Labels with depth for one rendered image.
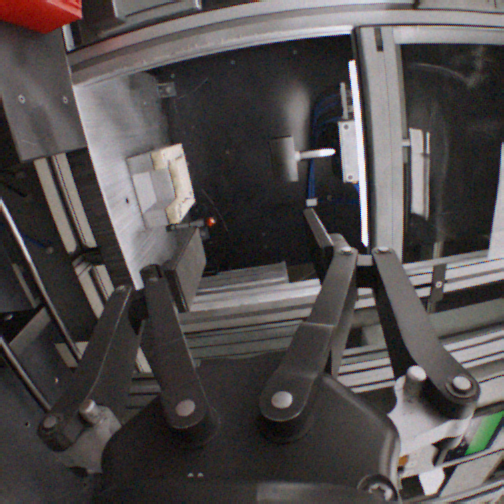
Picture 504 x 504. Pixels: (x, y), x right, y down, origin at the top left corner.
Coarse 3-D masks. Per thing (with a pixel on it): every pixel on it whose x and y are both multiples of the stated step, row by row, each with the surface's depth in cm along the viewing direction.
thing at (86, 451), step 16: (96, 416) 9; (112, 416) 9; (80, 432) 9; (96, 432) 8; (112, 432) 9; (80, 448) 8; (96, 448) 8; (64, 464) 8; (80, 464) 8; (96, 464) 8
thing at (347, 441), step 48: (240, 384) 9; (336, 384) 8; (144, 432) 8; (240, 432) 7; (336, 432) 7; (384, 432) 7; (144, 480) 4; (192, 480) 4; (240, 480) 4; (288, 480) 4; (336, 480) 6; (384, 480) 6
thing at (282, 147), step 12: (276, 144) 55; (288, 144) 55; (276, 156) 56; (288, 156) 56; (300, 156) 58; (312, 156) 58; (324, 156) 58; (276, 168) 57; (288, 168) 57; (276, 180) 58; (288, 180) 58
